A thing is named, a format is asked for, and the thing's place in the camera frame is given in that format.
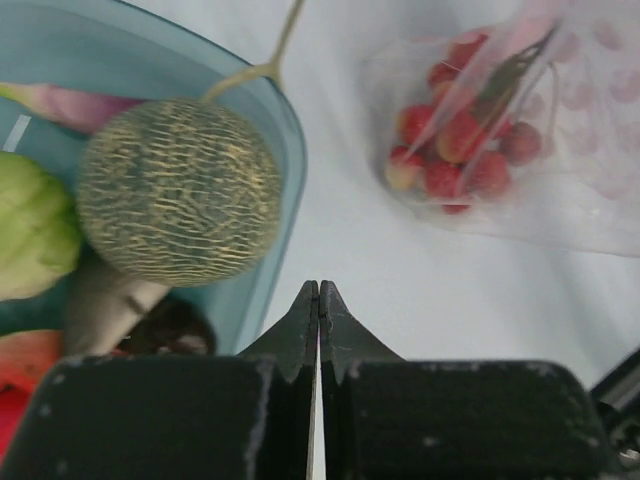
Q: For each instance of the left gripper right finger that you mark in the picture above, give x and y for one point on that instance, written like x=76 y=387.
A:
x=343 y=343

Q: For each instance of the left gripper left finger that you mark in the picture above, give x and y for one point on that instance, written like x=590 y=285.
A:
x=281 y=441

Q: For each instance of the green striped melon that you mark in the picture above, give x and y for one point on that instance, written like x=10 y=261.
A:
x=187 y=191

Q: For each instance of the red cherry tomato bunch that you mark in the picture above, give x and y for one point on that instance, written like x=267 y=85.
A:
x=461 y=145

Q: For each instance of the clear zip top bag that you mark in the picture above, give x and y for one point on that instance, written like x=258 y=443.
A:
x=582 y=93

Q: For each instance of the grey fish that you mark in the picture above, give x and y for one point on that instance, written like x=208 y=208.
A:
x=103 y=305

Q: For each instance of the green cabbage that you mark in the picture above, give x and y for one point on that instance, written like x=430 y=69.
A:
x=41 y=238

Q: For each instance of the red apple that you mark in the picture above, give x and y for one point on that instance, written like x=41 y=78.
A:
x=13 y=403

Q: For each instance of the purple eggplant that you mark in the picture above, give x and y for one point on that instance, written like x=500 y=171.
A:
x=82 y=111

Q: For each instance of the teal plastic tray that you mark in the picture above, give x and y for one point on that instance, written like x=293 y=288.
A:
x=112 y=47

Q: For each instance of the aluminium rail front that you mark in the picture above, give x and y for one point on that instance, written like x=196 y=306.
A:
x=617 y=401

